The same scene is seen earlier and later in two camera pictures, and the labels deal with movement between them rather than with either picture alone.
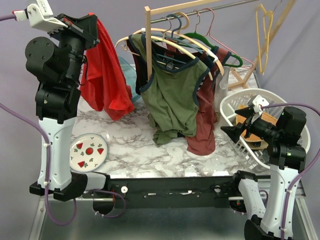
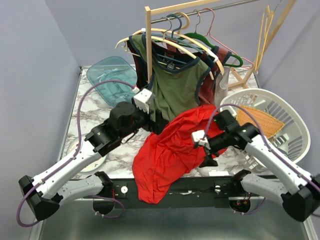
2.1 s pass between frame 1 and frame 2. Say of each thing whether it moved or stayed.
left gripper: moved
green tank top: stayed
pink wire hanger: stayed
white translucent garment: stayed
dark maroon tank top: stayed
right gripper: moved
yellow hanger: moved
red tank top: moved
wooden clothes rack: stayed
